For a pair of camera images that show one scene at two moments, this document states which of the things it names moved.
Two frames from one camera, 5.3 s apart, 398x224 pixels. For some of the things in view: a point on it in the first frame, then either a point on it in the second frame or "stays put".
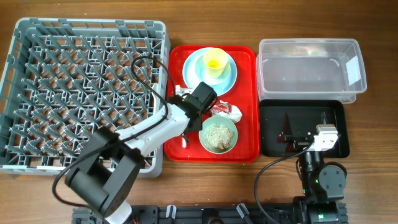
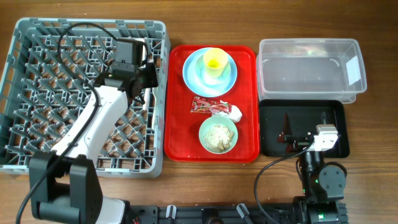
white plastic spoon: (183, 142) -> (155, 122)
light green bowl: (219, 135) stays put
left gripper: (199, 126) -> (152, 81)
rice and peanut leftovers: (218, 137) stays put
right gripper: (286, 135) stays put
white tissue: (236, 114) stays put
